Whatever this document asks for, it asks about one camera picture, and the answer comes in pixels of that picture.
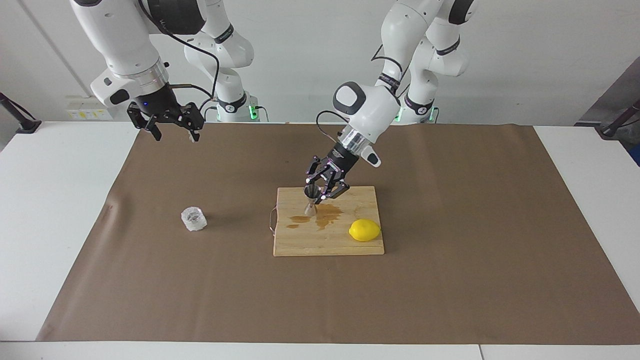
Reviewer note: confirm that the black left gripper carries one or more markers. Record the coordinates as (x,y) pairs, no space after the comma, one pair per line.
(340,162)

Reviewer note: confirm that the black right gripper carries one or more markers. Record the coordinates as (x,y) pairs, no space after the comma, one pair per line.
(157,102)

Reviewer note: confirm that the steel double jigger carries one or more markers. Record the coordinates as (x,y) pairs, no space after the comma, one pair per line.
(311,207)

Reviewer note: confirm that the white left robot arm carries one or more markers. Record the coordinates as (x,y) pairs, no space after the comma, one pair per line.
(370,110)

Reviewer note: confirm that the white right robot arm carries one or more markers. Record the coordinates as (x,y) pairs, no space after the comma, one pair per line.
(120,40)

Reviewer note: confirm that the yellow lemon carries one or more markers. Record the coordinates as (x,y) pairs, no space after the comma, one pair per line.
(365,230)

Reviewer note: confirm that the wooden cutting board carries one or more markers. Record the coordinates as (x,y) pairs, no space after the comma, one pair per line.
(330,245)

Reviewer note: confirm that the brown paper table mat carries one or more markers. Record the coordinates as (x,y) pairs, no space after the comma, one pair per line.
(450,290)

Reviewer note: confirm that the blue object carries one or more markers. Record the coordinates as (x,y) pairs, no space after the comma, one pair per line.
(637,150)

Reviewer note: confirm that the white wall socket strip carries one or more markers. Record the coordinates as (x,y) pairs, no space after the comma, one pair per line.
(87,112)

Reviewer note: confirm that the black clamp mount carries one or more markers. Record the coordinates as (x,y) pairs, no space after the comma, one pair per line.
(27,125)
(610,131)

